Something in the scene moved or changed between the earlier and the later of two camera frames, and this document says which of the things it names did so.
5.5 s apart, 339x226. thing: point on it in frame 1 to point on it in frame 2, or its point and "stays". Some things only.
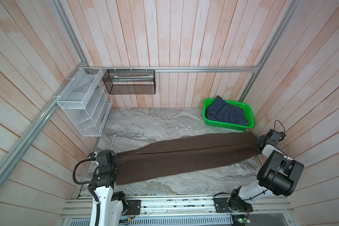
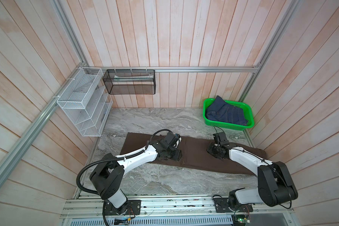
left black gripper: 114,159 to 177,156
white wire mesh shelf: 85,101 stays
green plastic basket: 247,110 stays
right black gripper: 258,141 to 208,149
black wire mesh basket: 130,81 stays
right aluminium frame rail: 287,16 stays
